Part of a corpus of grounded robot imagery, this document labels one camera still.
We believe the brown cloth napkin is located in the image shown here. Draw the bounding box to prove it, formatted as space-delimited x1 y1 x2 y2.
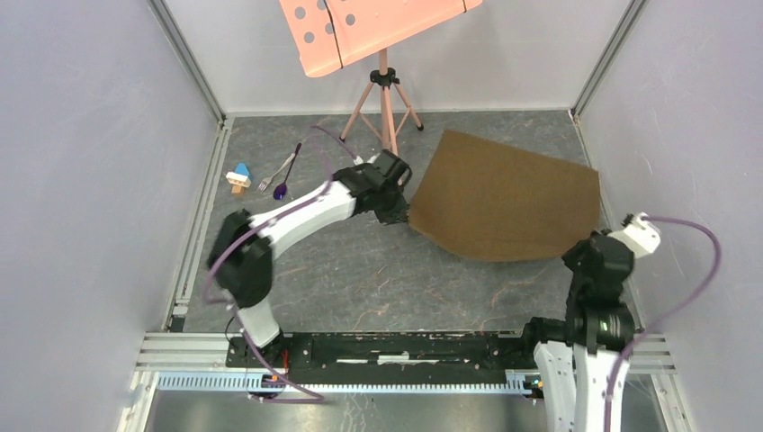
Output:
408 130 600 262

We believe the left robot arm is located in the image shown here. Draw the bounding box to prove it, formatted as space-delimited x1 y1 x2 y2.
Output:
206 150 412 367

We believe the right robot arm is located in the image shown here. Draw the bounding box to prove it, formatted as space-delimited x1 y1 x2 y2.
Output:
519 231 635 431

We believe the purple plastic spoon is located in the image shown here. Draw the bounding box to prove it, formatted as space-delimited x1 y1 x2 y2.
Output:
273 142 302 201

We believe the clear plastic fork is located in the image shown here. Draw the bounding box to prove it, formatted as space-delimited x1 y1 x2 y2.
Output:
257 152 296 192

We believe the blue and wood toy block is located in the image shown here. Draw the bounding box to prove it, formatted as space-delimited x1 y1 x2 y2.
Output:
225 162 251 196

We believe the pink music stand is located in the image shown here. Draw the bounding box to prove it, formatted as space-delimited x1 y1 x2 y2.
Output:
280 0 481 153

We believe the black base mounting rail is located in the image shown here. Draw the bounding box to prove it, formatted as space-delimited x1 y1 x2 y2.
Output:
261 331 538 386

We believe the white toothed cable strip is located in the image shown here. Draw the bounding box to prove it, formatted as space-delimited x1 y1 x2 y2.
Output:
157 372 532 396

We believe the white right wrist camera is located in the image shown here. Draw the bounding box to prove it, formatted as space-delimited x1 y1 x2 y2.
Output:
607 212 661 259

